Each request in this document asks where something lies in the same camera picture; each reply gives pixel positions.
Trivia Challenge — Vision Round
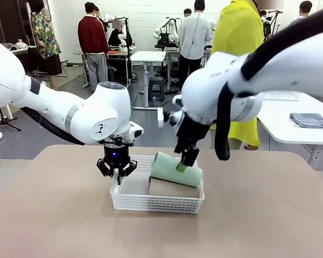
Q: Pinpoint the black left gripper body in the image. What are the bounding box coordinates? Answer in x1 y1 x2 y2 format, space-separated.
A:
102 145 131 169

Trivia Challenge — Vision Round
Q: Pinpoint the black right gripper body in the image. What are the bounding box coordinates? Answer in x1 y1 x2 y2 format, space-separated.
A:
177 112 215 149

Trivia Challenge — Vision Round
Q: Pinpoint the tall pale green cup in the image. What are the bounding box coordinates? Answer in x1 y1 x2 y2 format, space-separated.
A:
150 150 203 188

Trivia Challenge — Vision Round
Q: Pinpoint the tall brown cup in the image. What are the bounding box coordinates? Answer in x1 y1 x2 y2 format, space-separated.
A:
148 177 200 199

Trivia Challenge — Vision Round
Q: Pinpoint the white plastic mesh basket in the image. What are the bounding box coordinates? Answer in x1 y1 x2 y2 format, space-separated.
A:
109 154 205 215

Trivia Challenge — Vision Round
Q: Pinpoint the blue grey cloth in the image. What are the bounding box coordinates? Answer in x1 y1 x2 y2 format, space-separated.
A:
290 112 323 129

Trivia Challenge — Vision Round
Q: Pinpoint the grey plastic stool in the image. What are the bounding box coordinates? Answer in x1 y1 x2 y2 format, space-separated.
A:
148 77 165 102

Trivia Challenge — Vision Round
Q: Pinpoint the white standing desk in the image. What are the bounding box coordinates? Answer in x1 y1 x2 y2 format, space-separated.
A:
130 50 167 111

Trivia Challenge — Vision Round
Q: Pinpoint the large white table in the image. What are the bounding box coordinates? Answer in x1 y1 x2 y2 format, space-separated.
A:
255 91 323 171

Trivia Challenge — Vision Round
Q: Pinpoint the person in white shirt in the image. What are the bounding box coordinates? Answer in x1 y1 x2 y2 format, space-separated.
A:
179 0 213 91

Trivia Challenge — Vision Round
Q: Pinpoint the black tall stand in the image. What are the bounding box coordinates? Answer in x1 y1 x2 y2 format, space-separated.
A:
123 17 133 87

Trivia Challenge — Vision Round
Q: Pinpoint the person in yellow shirt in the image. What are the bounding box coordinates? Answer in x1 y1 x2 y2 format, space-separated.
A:
210 0 286 151

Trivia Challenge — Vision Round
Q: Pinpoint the black floor tripod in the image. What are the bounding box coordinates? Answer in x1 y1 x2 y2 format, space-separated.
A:
0 107 22 132

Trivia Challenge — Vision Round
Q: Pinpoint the small white side table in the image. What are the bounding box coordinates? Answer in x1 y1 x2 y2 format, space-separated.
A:
0 104 13 127

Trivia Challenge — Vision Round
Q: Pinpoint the seated person in black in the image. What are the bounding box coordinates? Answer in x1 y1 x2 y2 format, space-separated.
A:
108 20 130 48

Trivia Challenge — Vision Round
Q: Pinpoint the person in red sweater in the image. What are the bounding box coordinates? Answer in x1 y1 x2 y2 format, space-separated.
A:
78 2 109 94

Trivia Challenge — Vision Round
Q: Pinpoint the person in floral shirt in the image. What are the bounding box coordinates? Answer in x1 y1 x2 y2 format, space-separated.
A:
28 0 62 91

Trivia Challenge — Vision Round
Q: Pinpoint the person in grey shirt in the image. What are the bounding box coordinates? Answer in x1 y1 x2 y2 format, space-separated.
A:
287 1 313 27

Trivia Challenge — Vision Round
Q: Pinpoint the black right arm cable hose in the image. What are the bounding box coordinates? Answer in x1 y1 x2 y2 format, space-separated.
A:
214 12 323 161

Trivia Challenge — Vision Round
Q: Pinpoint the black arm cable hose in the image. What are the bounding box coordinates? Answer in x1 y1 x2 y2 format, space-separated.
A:
20 106 85 146
214 12 323 161

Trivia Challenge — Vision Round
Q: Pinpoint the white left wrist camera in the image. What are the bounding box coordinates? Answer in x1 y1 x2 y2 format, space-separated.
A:
128 120 145 141

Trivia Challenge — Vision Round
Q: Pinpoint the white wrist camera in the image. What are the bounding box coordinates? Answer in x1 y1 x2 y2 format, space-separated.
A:
128 120 145 141
157 106 178 127

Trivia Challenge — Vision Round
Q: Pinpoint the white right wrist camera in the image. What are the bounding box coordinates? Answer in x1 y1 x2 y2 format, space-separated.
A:
157 106 178 127

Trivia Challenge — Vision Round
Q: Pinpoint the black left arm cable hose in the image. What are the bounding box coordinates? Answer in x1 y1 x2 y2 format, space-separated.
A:
20 106 85 146

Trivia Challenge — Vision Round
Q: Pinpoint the white wire rack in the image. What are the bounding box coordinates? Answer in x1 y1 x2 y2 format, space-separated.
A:
262 91 302 102

